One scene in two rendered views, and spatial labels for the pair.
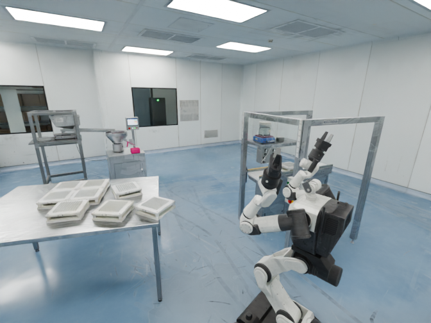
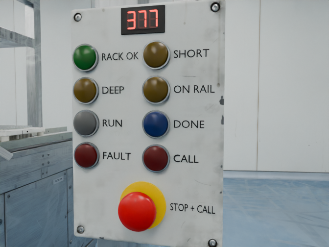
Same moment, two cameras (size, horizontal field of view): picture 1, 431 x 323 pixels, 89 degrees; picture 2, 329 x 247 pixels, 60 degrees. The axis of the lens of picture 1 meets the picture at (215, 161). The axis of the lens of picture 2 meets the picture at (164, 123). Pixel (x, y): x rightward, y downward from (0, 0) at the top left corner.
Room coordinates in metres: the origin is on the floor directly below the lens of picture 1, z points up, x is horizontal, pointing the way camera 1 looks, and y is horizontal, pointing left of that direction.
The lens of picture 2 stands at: (1.68, -0.49, 0.96)
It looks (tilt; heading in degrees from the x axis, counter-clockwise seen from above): 3 degrees down; 307
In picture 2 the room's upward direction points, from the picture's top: straight up
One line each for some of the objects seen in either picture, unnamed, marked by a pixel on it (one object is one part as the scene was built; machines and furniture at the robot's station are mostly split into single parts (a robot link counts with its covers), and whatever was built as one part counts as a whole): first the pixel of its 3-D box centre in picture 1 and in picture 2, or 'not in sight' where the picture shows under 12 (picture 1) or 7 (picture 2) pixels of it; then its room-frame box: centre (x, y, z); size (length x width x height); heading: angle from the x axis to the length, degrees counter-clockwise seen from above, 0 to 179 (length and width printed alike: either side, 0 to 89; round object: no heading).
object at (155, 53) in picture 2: not in sight; (155, 54); (1.86, -0.72, 1.02); 0.03 x 0.01 x 0.03; 24
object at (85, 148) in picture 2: not in sight; (85, 155); (1.94, -0.69, 0.91); 0.03 x 0.01 x 0.03; 24
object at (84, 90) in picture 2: not in sight; (84, 90); (1.94, -0.69, 0.98); 0.03 x 0.01 x 0.03; 24
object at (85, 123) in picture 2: not in sight; (85, 123); (1.94, -0.69, 0.95); 0.03 x 0.01 x 0.03; 24
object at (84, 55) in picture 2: not in sight; (84, 57); (1.94, -0.69, 1.02); 0.03 x 0.01 x 0.03; 24
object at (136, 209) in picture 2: not in sight; (140, 207); (1.87, -0.72, 0.86); 0.04 x 0.04 x 0.04; 24
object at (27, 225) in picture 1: (77, 203); not in sight; (1.88, 1.31, 0.81); 1.50 x 1.10 x 0.04; 104
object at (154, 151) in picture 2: not in sight; (155, 158); (1.86, -0.72, 0.91); 0.03 x 0.01 x 0.03; 24
